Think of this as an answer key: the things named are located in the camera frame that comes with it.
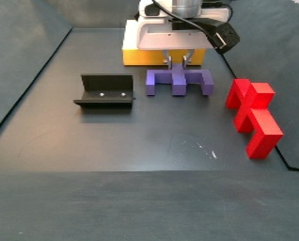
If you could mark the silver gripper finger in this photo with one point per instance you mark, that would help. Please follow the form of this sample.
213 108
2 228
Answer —
166 59
185 58

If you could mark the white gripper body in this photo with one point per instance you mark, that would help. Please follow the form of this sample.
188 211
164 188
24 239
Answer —
154 32

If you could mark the purple comb-shaped block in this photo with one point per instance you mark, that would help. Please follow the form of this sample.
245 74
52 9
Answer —
178 77

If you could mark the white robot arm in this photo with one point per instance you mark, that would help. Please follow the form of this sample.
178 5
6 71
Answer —
180 25

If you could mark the yellow slotted board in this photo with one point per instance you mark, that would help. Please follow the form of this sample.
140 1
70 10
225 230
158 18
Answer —
136 57

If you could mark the black angled fixture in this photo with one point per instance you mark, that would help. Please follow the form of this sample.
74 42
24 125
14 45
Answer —
105 90

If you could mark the red comb-shaped block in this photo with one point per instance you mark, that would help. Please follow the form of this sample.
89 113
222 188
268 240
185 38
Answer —
249 99

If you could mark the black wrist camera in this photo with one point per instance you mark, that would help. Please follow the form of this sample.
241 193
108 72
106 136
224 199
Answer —
220 33

